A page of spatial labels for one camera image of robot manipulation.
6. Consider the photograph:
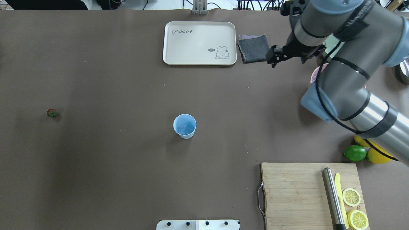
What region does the lemon half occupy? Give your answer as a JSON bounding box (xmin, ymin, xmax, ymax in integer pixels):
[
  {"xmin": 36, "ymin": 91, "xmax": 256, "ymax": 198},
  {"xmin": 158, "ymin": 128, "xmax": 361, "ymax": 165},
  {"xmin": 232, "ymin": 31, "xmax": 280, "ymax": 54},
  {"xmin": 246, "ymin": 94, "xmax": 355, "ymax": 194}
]
[
  {"xmin": 347, "ymin": 210, "xmax": 369, "ymax": 230},
  {"xmin": 342, "ymin": 188, "xmax": 361, "ymax": 207}
]

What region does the upper yellow lemon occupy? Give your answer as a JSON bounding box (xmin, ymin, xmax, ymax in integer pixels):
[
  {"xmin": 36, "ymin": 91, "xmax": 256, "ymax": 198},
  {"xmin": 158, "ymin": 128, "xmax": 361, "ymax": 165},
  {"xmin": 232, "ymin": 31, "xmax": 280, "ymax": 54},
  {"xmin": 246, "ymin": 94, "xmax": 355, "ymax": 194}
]
[{"xmin": 354, "ymin": 135, "xmax": 371, "ymax": 148}]

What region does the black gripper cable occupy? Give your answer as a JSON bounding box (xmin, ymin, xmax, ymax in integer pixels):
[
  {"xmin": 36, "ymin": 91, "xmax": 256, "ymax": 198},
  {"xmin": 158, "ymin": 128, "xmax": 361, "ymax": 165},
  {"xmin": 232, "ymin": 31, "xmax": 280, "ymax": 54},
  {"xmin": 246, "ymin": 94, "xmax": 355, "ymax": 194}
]
[{"xmin": 315, "ymin": 42, "xmax": 400, "ymax": 162}]

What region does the green bowl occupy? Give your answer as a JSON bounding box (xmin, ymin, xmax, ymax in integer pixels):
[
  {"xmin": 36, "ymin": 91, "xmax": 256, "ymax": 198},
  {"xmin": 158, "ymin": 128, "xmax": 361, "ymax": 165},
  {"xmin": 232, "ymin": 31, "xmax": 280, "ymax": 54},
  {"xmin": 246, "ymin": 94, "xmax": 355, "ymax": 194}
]
[{"xmin": 322, "ymin": 35, "xmax": 345, "ymax": 62}]

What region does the yellow lemon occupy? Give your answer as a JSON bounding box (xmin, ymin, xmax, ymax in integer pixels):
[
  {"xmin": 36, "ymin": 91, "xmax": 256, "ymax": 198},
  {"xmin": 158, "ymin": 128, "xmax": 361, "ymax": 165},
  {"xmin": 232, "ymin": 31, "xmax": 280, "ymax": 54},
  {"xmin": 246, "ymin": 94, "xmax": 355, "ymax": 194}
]
[
  {"xmin": 354, "ymin": 135, "xmax": 371, "ymax": 148},
  {"xmin": 366, "ymin": 143, "xmax": 393, "ymax": 164}
]

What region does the clear ice cube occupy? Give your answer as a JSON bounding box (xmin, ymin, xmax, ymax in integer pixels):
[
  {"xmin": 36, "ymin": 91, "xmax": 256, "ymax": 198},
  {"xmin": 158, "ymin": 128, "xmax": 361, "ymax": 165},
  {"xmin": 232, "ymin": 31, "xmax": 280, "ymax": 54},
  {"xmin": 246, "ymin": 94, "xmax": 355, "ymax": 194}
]
[{"xmin": 178, "ymin": 126, "xmax": 189, "ymax": 135}]

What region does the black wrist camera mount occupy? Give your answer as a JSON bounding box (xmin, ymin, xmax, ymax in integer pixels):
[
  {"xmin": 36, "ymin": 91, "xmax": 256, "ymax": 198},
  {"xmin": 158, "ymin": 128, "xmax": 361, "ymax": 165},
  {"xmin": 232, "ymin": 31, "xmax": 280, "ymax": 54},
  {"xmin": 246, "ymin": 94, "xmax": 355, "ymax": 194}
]
[{"xmin": 280, "ymin": 0, "xmax": 309, "ymax": 16}]

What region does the green lime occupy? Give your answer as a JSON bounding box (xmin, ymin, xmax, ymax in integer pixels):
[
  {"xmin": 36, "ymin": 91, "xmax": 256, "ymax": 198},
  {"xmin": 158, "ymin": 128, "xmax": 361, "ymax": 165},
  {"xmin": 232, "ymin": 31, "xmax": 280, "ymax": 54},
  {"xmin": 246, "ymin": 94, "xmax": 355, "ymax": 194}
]
[{"xmin": 343, "ymin": 145, "xmax": 367, "ymax": 162}]

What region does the upper lemon half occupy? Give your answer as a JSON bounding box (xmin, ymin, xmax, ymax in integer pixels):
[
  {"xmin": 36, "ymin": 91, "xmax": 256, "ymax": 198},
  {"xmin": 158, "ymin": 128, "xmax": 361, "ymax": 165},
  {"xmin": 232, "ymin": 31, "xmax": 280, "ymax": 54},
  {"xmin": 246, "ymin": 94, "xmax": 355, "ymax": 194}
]
[{"xmin": 342, "ymin": 188, "xmax": 361, "ymax": 207}]

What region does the pink bowl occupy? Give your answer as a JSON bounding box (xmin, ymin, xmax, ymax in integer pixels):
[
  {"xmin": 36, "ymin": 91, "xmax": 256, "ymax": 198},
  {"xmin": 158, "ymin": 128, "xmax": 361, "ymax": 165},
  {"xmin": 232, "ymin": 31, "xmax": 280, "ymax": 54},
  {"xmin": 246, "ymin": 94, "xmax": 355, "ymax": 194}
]
[{"xmin": 308, "ymin": 62, "xmax": 328, "ymax": 89}]

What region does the yellow plastic knife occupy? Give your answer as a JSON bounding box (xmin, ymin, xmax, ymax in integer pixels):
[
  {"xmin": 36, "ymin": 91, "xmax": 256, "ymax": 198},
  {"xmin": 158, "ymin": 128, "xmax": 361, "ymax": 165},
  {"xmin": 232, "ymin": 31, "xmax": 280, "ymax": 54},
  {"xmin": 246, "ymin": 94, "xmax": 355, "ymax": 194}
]
[{"xmin": 334, "ymin": 173, "xmax": 350, "ymax": 230}]

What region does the wooden cutting board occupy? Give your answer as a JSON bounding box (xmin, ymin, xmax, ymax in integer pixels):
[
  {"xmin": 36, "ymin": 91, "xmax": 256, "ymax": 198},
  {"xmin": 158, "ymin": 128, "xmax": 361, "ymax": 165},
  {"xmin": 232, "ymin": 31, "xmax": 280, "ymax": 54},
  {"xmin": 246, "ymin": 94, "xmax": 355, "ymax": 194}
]
[{"xmin": 260, "ymin": 163, "xmax": 363, "ymax": 230}]

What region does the steel ice scoop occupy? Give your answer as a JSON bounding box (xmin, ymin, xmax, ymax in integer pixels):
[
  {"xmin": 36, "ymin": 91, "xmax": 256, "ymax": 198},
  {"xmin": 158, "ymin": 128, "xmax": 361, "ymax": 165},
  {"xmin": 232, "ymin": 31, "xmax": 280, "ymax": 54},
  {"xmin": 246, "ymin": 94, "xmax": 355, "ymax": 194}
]
[{"xmin": 395, "ymin": 58, "xmax": 409, "ymax": 85}]

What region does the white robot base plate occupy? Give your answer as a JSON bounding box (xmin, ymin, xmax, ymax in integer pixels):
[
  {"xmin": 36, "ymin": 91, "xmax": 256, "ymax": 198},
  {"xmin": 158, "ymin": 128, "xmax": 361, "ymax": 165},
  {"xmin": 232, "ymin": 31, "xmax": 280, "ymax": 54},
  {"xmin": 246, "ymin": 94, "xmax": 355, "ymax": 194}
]
[{"xmin": 156, "ymin": 219, "xmax": 241, "ymax": 230}]

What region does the lower lemon half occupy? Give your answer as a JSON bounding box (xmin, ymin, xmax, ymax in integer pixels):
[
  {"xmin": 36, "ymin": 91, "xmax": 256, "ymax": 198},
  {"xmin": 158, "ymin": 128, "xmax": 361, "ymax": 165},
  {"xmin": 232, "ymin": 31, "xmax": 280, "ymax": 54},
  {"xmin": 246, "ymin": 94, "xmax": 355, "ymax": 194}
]
[{"xmin": 347, "ymin": 210, "xmax": 369, "ymax": 230}]

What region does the red strawberry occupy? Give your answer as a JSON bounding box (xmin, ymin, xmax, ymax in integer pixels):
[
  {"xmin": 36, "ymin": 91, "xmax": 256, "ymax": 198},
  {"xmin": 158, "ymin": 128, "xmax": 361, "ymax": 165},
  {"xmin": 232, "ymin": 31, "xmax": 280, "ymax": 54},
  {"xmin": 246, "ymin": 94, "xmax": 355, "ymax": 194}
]
[{"xmin": 46, "ymin": 109, "xmax": 58, "ymax": 118}]

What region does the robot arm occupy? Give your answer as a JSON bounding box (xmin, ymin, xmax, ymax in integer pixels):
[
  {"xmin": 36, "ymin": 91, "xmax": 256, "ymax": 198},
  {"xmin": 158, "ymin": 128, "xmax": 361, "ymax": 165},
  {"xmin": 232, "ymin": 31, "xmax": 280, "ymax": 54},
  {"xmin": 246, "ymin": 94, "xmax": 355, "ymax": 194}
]
[{"xmin": 266, "ymin": 0, "xmax": 408, "ymax": 165}]

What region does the lower yellow lemon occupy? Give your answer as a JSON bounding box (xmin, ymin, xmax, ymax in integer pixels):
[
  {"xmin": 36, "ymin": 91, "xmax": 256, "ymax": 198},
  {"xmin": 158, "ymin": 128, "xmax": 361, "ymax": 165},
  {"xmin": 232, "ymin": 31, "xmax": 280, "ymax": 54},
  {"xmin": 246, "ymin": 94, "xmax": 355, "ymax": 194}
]
[{"xmin": 366, "ymin": 143, "xmax": 393, "ymax": 164}]

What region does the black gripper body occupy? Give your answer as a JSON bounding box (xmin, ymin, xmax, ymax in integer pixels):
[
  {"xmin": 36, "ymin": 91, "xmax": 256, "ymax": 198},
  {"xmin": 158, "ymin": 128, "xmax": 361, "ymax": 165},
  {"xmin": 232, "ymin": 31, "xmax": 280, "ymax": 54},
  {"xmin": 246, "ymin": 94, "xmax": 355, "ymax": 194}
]
[{"xmin": 282, "ymin": 34, "xmax": 323, "ymax": 64}]

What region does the cream rabbit tray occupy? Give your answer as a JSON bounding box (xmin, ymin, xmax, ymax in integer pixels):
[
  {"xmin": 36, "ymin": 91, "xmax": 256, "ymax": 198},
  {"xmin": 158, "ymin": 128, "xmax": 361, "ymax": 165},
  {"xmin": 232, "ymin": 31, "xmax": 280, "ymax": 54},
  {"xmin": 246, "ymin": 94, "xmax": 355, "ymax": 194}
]
[{"xmin": 162, "ymin": 21, "xmax": 237, "ymax": 66}]

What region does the grey folded cloth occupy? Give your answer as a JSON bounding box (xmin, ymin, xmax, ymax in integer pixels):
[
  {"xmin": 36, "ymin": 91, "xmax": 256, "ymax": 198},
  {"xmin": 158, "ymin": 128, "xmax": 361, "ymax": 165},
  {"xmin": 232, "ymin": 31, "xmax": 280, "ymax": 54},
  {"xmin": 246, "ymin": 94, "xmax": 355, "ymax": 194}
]
[{"xmin": 236, "ymin": 34, "xmax": 270, "ymax": 64}]

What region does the blue cup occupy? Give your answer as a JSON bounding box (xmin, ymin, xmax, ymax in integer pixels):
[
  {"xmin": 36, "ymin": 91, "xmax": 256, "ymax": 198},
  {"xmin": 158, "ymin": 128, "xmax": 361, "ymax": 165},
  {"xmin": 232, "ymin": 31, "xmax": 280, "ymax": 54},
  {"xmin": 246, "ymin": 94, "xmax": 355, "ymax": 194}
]
[{"xmin": 173, "ymin": 114, "xmax": 197, "ymax": 139}]

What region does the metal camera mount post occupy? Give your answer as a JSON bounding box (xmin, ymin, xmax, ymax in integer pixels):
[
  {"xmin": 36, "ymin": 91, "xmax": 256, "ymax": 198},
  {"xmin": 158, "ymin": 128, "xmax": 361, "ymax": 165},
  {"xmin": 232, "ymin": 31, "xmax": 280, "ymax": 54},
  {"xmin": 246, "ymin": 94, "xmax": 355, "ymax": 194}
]
[{"xmin": 191, "ymin": 0, "xmax": 208, "ymax": 15}]

